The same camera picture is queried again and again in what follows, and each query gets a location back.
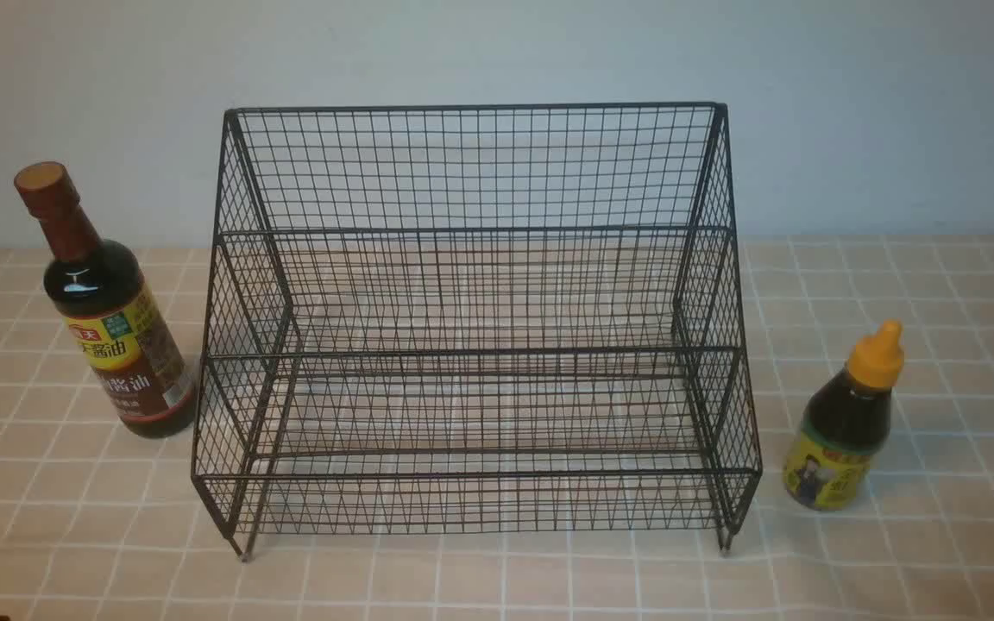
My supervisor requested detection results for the small yellow-capped seasoning bottle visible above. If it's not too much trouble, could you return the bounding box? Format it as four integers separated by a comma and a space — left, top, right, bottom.
782, 321, 906, 511

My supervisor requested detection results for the tall soy sauce bottle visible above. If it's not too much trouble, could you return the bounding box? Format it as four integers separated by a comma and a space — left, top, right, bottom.
13, 161, 197, 439

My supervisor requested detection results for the black wire mesh rack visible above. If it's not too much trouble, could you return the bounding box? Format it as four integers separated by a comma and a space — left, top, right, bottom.
191, 101, 763, 557

